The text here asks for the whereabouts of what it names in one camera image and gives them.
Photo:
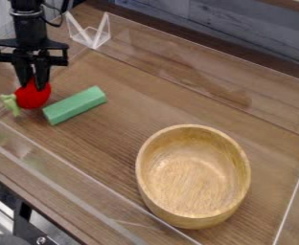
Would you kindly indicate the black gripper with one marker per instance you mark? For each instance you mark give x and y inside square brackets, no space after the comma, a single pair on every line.
[31,47]

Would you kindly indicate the green foam block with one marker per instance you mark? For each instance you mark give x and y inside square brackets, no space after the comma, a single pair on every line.
[74,105]

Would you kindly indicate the wooden bowl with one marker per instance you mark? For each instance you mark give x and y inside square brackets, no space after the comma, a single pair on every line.
[194,175]

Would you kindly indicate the black metal table leg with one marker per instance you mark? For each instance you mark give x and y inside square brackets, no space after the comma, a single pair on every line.
[24,229]

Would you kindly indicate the clear acrylic corner bracket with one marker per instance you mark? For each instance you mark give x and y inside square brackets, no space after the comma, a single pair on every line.
[91,37]

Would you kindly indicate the clear acrylic front wall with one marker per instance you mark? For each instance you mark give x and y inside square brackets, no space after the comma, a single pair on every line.
[74,171]

